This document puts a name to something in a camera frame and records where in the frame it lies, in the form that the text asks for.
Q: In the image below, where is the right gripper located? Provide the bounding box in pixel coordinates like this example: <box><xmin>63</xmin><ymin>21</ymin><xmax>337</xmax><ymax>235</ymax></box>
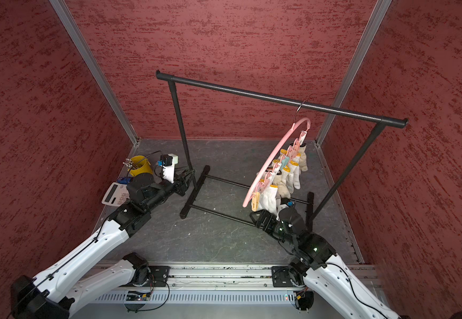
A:
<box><xmin>249</xmin><ymin>209</ymin><xmax>297</xmax><ymax>246</ymax></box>

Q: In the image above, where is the white work glove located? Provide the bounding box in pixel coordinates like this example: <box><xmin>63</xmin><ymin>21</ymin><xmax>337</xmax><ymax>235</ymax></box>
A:
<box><xmin>288</xmin><ymin>153</ymin><xmax>301</xmax><ymax>190</ymax></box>

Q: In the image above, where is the pink clip hanger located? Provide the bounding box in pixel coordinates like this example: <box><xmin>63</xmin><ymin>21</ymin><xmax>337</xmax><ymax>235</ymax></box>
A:
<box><xmin>242</xmin><ymin>117</ymin><xmax>311</xmax><ymax>212</ymax></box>

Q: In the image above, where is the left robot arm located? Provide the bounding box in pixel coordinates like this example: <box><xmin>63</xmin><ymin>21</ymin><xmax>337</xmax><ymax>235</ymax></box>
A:
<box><xmin>10</xmin><ymin>170</ymin><xmax>195</xmax><ymax>318</ymax></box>

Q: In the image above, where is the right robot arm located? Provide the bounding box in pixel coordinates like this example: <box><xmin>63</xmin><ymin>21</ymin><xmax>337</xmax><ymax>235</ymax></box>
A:
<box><xmin>250</xmin><ymin>207</ymin><xmax>401</xmax><ymax>318</ymax></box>

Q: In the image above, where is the yellow cup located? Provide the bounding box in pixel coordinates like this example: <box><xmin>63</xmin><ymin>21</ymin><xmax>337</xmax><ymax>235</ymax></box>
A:
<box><xmin>124</xmin><ymin>156</ymin><xmax>153</xmax><ymax>177</ymax></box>

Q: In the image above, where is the blue stapler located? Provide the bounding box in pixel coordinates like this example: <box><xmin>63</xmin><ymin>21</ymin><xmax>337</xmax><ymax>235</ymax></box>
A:
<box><xmin>117</xmin><ymin>177</ymin><xmax>133</xmax><ymax>185</ymax></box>

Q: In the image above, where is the pink calculator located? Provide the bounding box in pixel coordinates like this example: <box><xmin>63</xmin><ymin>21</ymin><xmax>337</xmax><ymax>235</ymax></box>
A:
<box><xmin>101</xmin><ymin>182</ymin><xmax>129</xmax><ymax>207</ymax></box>

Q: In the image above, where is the right controller board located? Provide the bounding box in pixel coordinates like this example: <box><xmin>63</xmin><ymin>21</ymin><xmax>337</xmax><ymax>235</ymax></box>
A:
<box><xmin>294</xmin><ymin>291</ymin><xmax>314</xmax><ymax>312</ymax></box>

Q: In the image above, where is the controller board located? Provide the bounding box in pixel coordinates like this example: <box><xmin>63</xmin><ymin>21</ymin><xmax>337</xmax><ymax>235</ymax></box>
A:
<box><xmin>126</xmin><ymin>291</ymin><xmax>152</xmax><ymax>302</ymax></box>
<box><xmin>294</xmin><ymin>291</ymin><xmax>314</xmax><ymax>312</ymax></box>

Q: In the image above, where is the left controller board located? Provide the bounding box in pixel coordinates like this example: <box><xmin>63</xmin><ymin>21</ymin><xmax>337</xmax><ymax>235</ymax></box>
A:
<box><xmin>126</xmin><ymin>291</ymin><xmax>152</xmax><ymax>302</ymax></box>

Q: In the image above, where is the black clothes rack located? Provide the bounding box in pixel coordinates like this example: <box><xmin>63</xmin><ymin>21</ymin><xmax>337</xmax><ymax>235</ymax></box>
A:
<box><xmin>154</xmin><ymin>70</ymin><xmax>410</xmax><ymax>232</ymax></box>

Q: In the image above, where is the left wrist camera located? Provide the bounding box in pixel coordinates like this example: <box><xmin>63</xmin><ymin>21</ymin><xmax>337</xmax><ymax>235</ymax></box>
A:
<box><xmin>157</xmin><ymin>154</ymin><xmax>178</xmax><ymax>183</ymax></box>

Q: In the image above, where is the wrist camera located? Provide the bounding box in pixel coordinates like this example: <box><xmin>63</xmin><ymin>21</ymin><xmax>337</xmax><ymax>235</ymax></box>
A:
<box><xmin>276</xmin><ymin>198</ymin><xmax>296</xmax><ymax>213</ymax></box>
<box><xmin>157</xmin><ymin>154</ymin><xmax>178</xmax><ymax>183</ymax></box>

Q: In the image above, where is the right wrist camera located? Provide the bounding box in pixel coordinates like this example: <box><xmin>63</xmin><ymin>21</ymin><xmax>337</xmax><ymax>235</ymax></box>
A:
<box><xmin>276</xmin><ymin>198</ymin><xmax>296</xmax><ymax>213</ymax></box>

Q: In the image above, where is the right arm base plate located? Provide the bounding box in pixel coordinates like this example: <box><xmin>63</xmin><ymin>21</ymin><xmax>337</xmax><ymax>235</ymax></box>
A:
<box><xmin>272</xmin><ymin>265</ymin><xmax>312</xmax><ymax>292</ymax></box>

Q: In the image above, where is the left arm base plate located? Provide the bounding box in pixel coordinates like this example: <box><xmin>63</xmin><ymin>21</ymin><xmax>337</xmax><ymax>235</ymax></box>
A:
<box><xmin>121</xmin><ymin>266</ymin><xmax>171</xmax><ymax>288</ymax></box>

